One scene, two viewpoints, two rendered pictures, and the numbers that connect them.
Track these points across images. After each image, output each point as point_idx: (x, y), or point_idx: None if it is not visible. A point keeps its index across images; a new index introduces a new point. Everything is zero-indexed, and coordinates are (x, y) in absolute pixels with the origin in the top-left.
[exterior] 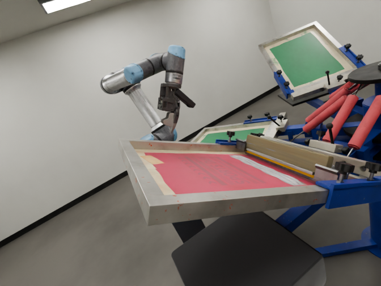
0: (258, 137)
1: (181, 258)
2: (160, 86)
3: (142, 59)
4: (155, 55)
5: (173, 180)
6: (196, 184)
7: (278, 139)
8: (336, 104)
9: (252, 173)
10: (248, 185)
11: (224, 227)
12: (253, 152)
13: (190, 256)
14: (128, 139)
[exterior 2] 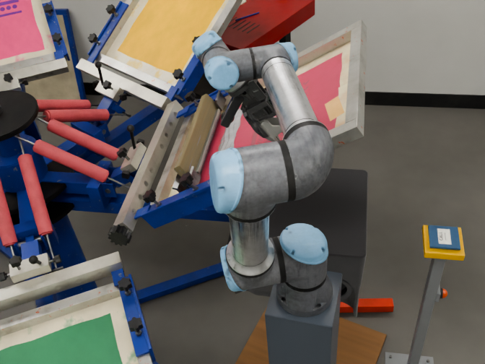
0: (185, 150)
1: (355, 240)
2: (256, 83)
3: (257, 47)
4: (230, 50)
5: (333, 72)
6: (320, 74)
7: (125, 201)
8: (32, 167)
9: None
10: None
11: None
12: (203, 162)
13: (344, 235)
14: (343, 131)
